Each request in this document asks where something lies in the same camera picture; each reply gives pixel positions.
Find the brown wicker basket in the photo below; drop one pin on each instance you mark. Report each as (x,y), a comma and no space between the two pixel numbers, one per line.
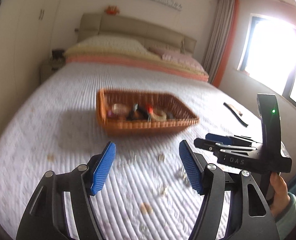
(170,114)

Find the beige padded headboard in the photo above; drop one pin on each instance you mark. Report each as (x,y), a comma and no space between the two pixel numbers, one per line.
(148,34)

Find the folded pink yellow blanket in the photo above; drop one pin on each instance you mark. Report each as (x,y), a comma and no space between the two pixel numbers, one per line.
(133,58)

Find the dark wooden brush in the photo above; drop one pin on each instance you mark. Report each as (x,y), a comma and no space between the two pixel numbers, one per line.
(236,113)

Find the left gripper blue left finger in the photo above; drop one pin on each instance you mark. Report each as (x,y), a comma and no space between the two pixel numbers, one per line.
(45,216)

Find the black round hair clip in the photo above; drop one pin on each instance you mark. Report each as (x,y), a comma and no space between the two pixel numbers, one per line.
(138,113)

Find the cream floral pillow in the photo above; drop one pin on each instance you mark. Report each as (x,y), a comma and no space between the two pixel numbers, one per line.
(108,44)

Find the orange plush toy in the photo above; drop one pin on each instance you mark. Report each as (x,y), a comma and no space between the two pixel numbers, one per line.
(112,10)

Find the pink pillow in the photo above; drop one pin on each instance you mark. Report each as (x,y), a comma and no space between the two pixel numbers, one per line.
(176,57)

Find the person's right hand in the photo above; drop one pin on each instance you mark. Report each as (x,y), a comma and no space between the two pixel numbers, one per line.
(281,198)

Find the bright window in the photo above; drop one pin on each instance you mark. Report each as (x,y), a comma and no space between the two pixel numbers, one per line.
(269,55)

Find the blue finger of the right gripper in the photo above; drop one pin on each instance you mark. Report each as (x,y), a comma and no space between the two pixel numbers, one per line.
(226,140)

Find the teal sleeve forearm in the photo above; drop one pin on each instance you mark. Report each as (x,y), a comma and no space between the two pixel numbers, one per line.
(286,220)

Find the white built-in wardrobe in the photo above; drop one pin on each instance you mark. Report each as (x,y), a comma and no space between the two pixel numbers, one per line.
(25,42)

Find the red cord tassel charm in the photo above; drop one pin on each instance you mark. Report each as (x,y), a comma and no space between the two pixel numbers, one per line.
(149,109)

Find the bedside nightstand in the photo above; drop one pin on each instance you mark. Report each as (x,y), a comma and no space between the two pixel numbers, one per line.
(52,65)

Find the beige orange curtain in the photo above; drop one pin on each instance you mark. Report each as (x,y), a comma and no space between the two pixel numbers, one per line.
(225,13)

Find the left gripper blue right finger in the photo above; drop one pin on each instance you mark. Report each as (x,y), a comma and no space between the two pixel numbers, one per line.
(249,213)

